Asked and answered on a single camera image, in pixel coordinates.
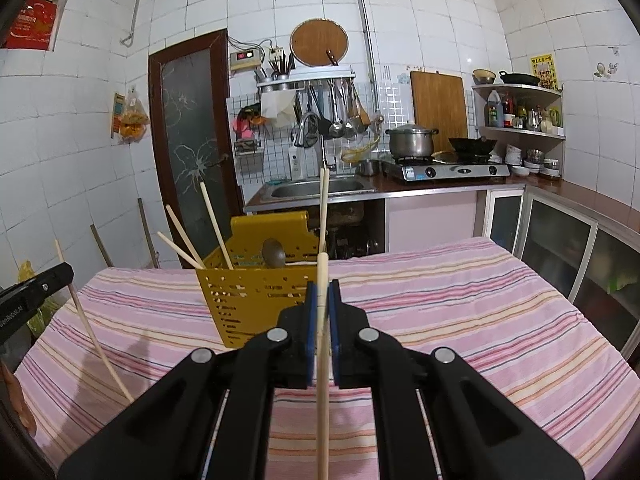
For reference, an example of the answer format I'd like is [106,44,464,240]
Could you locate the wire wall basket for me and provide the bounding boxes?
[234,140,263,171]

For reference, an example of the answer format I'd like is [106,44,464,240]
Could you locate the hanging beige cloth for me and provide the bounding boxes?
[261,91,297,128]

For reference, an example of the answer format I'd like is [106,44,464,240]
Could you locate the chrome faucet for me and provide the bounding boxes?
[294,112,336,173]

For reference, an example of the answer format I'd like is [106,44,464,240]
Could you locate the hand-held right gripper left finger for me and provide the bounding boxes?
[57,280,321,480]

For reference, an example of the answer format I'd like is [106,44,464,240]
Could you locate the long wooden stick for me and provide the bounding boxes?
[137,198,160,268]

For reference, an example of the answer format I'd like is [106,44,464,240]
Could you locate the brown wooden spoon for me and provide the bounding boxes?
[261,238,287,268]

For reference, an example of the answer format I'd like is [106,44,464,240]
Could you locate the yellow plastic bag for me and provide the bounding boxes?
[17,260,63,336]

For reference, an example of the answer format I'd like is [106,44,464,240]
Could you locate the hanging orange bag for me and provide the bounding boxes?
[119,87,150,140]

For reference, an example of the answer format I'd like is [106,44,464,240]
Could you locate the grey vertical pipe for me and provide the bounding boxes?
[350,0,378,111]

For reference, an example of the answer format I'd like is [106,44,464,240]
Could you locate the steel gas stove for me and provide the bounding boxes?
[382,155,511,182]

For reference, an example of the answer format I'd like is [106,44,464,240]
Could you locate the rectangular wooden cutting board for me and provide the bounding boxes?
[410,71,470,148]

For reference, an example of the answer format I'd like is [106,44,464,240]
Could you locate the white wall control box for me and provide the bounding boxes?
[230,50,263,70]

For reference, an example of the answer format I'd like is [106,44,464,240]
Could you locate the yellow perforated utensil holder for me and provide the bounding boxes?
[195,211,331,351]

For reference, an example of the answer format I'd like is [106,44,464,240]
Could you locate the short wooden stick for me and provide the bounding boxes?
[90,224,115,267]

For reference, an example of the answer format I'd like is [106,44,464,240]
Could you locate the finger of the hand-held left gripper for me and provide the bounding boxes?
[0,262,75,346]

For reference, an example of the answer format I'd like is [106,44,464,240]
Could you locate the row of hanging ladles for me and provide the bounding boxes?
[295,80,373,142]

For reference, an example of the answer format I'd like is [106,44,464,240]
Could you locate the metal wall utensil rack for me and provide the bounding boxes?
[256,71,357,93]

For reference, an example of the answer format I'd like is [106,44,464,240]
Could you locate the dark wooden glass door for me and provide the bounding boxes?
[148,29,246,268]

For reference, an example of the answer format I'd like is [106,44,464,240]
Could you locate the cooking oil bottle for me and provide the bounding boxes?
[487,90,505,128]

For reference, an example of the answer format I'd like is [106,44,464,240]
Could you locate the round wooden board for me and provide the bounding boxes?
[290,19,349,67]

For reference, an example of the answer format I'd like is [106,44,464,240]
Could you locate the pink striped tablecloth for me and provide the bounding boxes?
[12,236,640,480]

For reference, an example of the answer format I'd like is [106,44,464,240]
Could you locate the glass door kitchen cabinets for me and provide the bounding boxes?
[475,185,640,361]

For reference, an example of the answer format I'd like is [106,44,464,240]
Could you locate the stainless steel sink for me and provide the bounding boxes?
[244,175,386,211]

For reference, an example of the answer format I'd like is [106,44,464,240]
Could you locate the yellow wall poster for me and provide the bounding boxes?
[530,52,558,92]

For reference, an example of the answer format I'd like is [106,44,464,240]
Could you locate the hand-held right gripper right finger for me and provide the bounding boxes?
[327,279,586,480]

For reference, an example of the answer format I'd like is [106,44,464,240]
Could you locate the steel cooking pot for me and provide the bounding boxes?
[385,124,440,158]

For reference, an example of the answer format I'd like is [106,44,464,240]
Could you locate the black wok with handles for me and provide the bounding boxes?
[499,70,541,87]

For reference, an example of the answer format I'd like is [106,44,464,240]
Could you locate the white corner shelf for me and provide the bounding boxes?
[471,82,567,176]

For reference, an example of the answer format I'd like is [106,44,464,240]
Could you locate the red wall poster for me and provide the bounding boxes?
[5,0,61,51]

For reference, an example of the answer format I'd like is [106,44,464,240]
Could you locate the stack of bowls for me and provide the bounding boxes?
[505,144,561,178]

